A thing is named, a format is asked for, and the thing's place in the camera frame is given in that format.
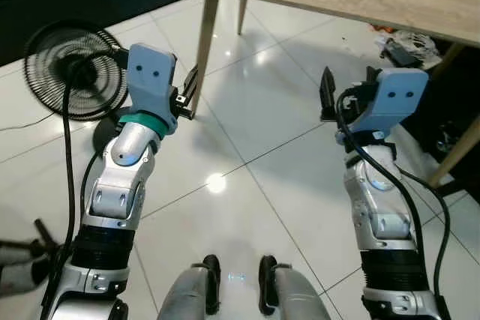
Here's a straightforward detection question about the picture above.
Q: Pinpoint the grey and black stand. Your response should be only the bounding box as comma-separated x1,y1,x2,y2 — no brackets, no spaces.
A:
0,218,59,296

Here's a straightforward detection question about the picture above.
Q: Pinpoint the crumpled plastic bag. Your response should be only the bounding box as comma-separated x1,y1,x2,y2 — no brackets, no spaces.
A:
371,24,445,67

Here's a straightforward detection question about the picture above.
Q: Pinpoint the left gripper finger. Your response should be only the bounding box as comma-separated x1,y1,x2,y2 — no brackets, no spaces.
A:
182,64,200,111

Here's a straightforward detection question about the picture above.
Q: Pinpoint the grey robot right leg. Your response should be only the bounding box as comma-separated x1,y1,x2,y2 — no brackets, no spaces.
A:
259,256,331,320

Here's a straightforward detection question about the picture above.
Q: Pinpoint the pale blue right wrist camera mount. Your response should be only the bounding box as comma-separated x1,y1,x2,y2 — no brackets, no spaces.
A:
352,68,431,138

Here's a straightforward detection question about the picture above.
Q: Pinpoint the grey robot left leg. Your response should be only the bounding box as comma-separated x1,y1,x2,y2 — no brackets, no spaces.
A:
156,255,223,320

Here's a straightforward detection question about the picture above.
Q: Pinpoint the pale blue left wrist camera mount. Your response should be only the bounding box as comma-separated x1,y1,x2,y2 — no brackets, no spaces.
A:
125,43,179,123

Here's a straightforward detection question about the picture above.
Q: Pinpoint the pale blue wrist camera mount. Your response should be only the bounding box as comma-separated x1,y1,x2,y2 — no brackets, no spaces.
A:
125,43,179,123
352,68,431,138

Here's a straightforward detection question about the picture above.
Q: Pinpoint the grey robot leg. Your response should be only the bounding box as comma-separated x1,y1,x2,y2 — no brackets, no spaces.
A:
156,255,223,320
259,256,331,320

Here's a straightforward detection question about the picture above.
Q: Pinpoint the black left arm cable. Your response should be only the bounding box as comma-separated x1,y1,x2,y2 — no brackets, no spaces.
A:
45,50,132,313

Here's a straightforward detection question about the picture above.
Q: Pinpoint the black floor fan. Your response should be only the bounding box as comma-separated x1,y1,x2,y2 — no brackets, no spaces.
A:
23,19,132,157

